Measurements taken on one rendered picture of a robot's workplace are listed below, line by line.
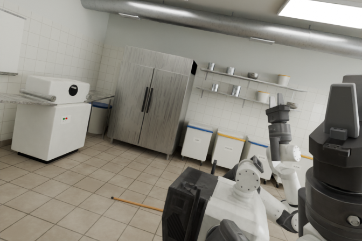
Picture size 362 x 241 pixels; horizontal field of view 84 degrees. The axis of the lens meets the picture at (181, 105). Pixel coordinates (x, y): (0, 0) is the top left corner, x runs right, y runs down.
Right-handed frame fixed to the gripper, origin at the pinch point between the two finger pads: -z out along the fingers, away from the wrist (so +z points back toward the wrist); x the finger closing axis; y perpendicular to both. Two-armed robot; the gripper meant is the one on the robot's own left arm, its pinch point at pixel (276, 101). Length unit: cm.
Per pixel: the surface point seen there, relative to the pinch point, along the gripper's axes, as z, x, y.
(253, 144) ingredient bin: -1, -280, -165
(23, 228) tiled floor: 88, -149, 150
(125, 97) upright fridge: -91, -325, 84
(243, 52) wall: -202, -285, -160
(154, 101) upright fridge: -79, -304, 27
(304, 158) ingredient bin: 23, -251, -250
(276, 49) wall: -204, -258, -223
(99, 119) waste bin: -58, -407, 140
